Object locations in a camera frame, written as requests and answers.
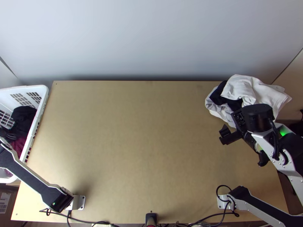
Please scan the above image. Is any cardboard box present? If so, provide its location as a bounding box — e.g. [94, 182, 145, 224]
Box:
[0, 183, 20, 215]

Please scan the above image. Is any black cable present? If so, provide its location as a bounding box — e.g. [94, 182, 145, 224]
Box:
[269, 118, 282, 159]
[216, 185, 240, 217]
[67, 210, 112, 225]

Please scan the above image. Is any heap of clothes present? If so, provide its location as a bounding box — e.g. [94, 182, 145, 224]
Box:
[205, 74, 293, 127]

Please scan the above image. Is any white laundry basket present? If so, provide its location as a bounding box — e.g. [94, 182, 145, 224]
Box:
[0, 85, 50, 185]

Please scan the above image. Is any maroon t-shirt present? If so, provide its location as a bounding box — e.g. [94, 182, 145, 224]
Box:
[5, 137, 27, 177]

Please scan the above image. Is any black garment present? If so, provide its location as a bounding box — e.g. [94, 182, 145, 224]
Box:
[0, 106, 38, 143]

